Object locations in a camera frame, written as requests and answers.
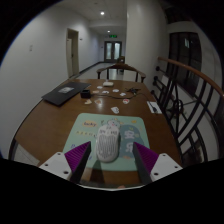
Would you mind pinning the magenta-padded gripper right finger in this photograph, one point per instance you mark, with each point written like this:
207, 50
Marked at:
166, 166

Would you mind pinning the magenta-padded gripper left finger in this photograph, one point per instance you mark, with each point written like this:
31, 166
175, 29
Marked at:
55, 166

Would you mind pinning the white perforated computer mouse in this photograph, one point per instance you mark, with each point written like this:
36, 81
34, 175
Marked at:
107, 145

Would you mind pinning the pale green printed mouse pad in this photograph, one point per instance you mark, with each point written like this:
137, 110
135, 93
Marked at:
83, 133

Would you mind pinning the white paper sheet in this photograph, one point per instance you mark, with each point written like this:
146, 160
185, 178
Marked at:
154, 107

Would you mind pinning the peach-coloured sticker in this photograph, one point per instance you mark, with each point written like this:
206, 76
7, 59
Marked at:
88, 101
98, 101

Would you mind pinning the black closed laptop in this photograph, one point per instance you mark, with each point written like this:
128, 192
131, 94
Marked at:
65, 93

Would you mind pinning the small white sticker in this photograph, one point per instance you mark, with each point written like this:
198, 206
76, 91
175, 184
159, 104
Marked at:
95, 91
105, 92
125, 101
115, 110
99, 87
115, 90

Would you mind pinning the curved wooden chair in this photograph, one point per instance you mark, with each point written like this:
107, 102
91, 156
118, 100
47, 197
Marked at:
121, 67

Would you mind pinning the open side doorway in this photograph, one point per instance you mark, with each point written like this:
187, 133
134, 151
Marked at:
72, 53

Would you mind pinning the dark glass window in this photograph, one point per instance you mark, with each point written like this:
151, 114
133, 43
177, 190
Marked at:
185, 53

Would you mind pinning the dark wooden corridor chair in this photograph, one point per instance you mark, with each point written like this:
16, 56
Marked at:
121, 59

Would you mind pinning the glass double door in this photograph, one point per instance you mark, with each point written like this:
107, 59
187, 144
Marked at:
113, 51

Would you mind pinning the green exit sign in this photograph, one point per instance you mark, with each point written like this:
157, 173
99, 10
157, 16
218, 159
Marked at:
112, 36

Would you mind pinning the round ceiling light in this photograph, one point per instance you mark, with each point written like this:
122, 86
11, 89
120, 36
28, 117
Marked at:
102, 13

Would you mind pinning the white wall switch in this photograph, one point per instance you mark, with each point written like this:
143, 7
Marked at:
30, 48

